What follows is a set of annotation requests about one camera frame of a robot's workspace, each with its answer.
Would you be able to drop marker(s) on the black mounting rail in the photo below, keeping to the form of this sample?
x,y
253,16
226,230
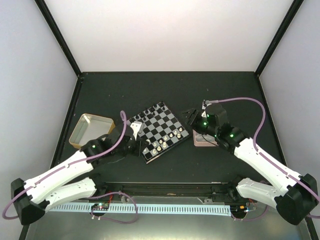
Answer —
x,y
217,192

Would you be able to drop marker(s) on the white slotted cable duct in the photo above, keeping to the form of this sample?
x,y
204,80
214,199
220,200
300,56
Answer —
x,y
141,208

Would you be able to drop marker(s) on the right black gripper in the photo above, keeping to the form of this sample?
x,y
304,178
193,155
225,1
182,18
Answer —
x,y
192,118

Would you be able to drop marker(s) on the black frame post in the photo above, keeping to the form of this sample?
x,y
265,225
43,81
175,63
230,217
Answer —
x,y
46,13
283,27

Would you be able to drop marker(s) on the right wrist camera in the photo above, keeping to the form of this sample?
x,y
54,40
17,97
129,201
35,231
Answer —
x,y
206,103

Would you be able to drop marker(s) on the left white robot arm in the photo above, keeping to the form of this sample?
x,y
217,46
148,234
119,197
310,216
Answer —
x,y
68,181

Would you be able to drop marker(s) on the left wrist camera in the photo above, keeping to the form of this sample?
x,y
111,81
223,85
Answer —
x,y
137,128

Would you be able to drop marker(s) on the gold metal tin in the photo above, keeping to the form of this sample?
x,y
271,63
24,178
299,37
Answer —
x,y
90,127

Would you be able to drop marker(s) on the left black frame post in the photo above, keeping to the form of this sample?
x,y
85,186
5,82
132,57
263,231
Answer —
x,y
46,13

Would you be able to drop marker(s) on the black and white chessboard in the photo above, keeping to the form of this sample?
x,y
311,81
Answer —
x,y
157,124

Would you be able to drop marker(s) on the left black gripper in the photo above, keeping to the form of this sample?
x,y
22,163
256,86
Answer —
x,y
141,144

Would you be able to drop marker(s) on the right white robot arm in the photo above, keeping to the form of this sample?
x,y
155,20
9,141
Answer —
x,y
293,195

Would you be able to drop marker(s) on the right black frame post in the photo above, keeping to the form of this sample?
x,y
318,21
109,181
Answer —
x,y
283,27

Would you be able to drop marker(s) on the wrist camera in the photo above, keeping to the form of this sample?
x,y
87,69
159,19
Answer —
x,y
206,103
137,128

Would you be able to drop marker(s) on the pink tin with pieces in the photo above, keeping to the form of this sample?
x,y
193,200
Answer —
x,y
203,140

